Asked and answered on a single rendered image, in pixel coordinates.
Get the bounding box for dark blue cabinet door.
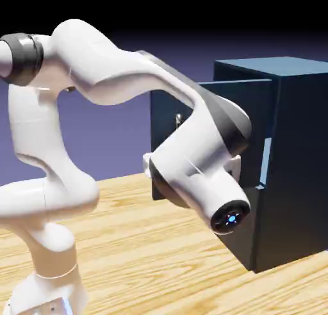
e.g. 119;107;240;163
217;185;260;273
150;78;273;201

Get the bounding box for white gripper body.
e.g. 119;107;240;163
142;152;154;179

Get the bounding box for dark blue cabinet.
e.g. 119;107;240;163
213;56;328;274

